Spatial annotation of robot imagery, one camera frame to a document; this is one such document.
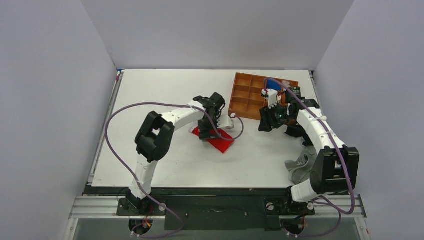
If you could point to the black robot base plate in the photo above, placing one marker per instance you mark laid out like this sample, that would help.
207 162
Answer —
210 209

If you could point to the wooden compartment tray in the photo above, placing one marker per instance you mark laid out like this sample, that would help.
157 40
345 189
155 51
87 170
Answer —
246 98

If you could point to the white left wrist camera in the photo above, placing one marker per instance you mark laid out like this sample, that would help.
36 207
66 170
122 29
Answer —
226 121

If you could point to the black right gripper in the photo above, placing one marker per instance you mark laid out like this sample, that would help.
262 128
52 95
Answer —
267 120

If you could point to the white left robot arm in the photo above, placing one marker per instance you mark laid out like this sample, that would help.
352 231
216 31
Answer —
154 137

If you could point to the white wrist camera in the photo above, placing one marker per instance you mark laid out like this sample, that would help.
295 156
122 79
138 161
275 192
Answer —
226 121
272 97

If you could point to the blue rolled underwear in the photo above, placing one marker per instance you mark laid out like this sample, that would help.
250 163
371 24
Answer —
271 83

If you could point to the red underwear white trim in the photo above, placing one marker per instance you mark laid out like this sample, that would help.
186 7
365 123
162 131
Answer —
220 144

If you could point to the grey underwear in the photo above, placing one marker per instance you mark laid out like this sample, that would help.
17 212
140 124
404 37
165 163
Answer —
299 170

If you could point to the black underwear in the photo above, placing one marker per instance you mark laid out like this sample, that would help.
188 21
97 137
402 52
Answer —
297 131

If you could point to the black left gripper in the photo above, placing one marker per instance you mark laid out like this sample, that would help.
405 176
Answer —
204 132

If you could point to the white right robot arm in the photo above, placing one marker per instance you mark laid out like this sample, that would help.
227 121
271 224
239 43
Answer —
327 165

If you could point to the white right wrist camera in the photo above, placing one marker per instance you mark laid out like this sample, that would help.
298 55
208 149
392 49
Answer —
272 97

